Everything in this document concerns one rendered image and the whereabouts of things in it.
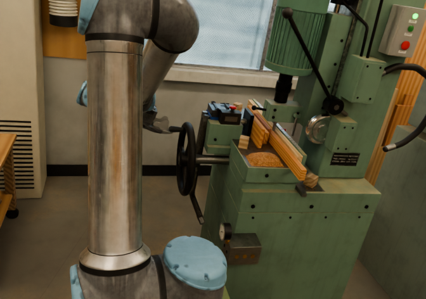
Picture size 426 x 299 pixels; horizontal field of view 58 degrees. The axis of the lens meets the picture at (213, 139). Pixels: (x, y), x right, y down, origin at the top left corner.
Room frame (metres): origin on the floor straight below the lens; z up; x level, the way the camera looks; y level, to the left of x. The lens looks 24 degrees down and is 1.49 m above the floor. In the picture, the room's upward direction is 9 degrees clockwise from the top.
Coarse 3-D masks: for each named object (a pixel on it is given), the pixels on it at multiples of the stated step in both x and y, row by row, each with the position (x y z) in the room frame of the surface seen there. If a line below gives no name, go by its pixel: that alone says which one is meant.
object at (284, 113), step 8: (264, 104) 1.44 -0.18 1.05; (272, 104) 1.38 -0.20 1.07; (280, 104) 1.40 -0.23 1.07; (288, 104) 1.42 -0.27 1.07; (296, 104) 1.43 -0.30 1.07; (264, 112) 1.42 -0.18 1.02; (272, 112) 1.38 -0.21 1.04; (280, 112) 1.39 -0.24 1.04; (288, 112) 1.40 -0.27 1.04; (296, 112) 1.41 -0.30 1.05; (272, 120) 1.38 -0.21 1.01; (280, 120) 1.39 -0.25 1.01; (288, 120) 1.40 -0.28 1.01
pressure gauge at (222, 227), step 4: (220, 224) 1.14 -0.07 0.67; (224, 224) 1.11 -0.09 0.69; (228, 224) 1.12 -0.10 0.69; (220, 228) 1.14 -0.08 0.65; (224, 228) 1.10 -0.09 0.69; (228, 228) 1.10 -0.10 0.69; (220, 232) 1.13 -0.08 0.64; (224, 232) 1.09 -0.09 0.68; (228, 232) 1.09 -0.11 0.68; (220, 236) 1.12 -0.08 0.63; (224, 236) 1.09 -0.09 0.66; (228, 236) 1.09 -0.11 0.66; (228, 240) 1.11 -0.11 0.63
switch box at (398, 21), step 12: (396, 12) 1.36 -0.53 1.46; (408, 12) 1.34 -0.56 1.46; (420, 12) 1.35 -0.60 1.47; (396, 24) 1.34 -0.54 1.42; (408, 24) 1.34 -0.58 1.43; (420, 24) 1.36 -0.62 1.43; (384, 36) 1.38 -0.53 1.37; (396, 36) 1.34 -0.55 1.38; (408, 36) 1.35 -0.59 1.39; (384, 48) 1.36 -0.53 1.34; (396, 48) 1.34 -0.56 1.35; (408, 48) 1.35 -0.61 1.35
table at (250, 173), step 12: (204, 144) 1.40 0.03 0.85; (252, 144) 1.37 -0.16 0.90; (264, 144) 1.39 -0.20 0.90; (240, 156) 1.25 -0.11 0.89; (240, 168) 1.23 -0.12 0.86; (252, 168) 1.17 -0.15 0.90; (264, 168) 1.18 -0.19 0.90; (276, 168) 1.20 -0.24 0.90; (288, 168) 1.21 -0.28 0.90; (252, 180) 1.17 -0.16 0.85; (264, 180) 1.19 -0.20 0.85; (276, 180) 1.20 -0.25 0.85; (288, 180) 1.21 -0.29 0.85
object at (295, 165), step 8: (256, 112) 1.64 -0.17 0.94; (272, 136) 1.40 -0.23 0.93; (272, 144) 1.38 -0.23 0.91; (280, 144) 1.32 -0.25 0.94; (280, 152) 1.30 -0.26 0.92; (288, 152) 1.26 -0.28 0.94; (288, 160) 1.23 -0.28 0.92; (296, 160) 1.20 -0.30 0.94; (296, 168) 1.17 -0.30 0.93; (304, 168) 1.15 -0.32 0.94; (296, 176) 1.15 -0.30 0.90; (304, 176) 1.14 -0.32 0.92
